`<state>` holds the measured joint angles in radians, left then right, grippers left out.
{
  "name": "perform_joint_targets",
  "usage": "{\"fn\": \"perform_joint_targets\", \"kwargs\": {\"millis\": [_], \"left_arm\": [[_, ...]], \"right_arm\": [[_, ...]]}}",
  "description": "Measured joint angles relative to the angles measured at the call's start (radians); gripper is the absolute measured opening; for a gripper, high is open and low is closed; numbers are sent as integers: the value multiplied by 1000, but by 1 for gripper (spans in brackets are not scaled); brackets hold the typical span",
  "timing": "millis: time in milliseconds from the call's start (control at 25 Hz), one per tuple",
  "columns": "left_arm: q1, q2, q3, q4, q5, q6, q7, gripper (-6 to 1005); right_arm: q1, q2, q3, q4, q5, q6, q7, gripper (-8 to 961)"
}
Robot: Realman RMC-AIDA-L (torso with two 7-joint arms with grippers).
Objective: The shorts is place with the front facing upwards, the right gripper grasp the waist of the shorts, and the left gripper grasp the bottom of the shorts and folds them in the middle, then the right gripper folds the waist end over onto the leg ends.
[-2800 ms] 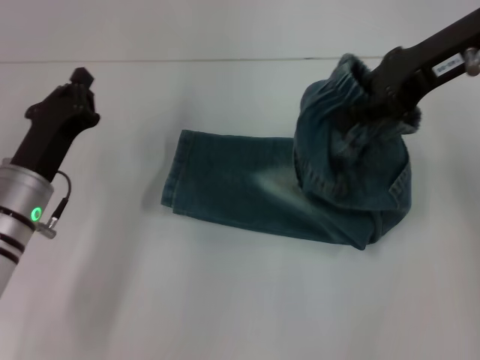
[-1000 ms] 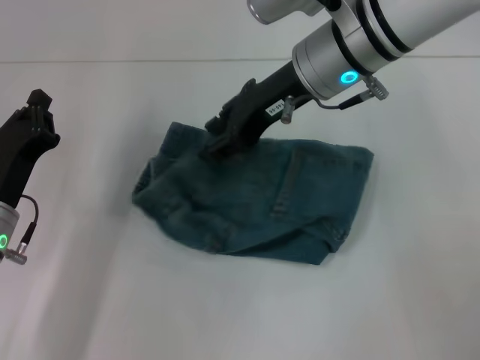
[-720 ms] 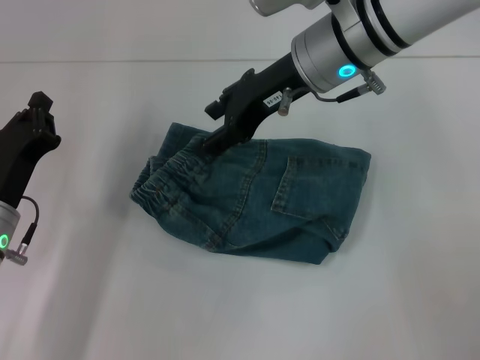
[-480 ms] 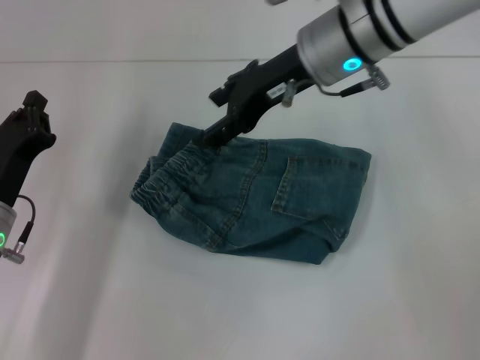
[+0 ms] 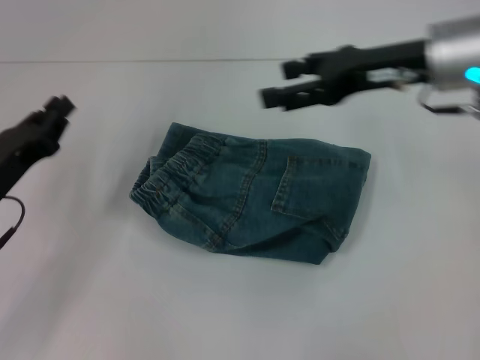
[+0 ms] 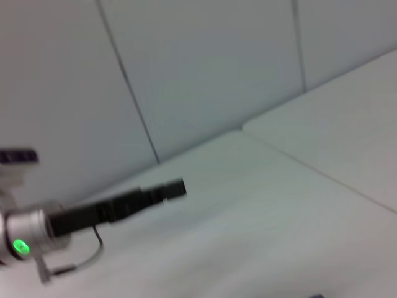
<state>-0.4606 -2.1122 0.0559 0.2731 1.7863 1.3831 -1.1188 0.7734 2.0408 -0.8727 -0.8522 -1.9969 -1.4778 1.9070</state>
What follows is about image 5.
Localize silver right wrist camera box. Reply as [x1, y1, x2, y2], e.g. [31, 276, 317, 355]
[415, 80, 480, 120]

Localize blue denim shorts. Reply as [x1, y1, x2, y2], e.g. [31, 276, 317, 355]
[129, 121, 373, 266]

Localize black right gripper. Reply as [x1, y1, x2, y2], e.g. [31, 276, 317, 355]
[258, 39, 431, 112]

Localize black cable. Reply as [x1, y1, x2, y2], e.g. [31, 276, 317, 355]
[0, 195, 26, 251]

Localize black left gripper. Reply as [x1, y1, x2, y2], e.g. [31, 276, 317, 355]
[0, 95, 78, 200]

